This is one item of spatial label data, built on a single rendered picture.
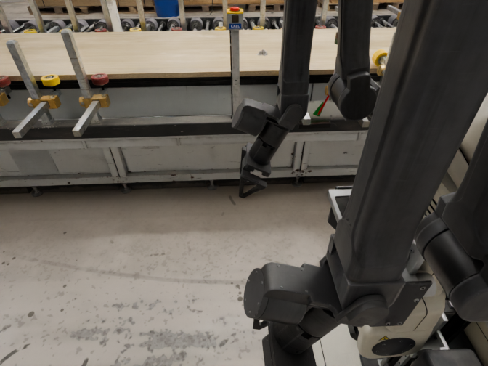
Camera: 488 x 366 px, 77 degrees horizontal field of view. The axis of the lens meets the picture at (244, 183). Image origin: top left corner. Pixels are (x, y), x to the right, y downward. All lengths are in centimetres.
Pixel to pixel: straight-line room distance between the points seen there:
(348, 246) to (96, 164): 213
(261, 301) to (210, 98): 160
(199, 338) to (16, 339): 87
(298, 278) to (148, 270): 158
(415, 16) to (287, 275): 27
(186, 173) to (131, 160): 38
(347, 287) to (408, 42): 22
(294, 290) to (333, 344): 103
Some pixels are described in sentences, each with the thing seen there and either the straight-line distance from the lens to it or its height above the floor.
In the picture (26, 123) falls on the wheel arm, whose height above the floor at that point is 83.
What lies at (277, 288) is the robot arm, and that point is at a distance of 35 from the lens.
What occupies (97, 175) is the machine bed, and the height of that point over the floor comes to 17.
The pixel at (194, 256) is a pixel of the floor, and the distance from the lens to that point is 191.
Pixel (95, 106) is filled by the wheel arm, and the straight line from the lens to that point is 170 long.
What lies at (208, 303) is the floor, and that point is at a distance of 174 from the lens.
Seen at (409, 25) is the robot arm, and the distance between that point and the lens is 23.
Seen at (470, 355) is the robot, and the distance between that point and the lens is 98.
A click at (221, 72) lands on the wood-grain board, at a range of 176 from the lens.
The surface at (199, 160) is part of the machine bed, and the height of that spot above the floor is 26.
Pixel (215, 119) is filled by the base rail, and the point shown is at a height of 70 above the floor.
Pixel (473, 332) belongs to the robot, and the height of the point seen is 73.
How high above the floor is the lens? 153
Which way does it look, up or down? 41 degrees down
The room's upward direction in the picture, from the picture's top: straight up
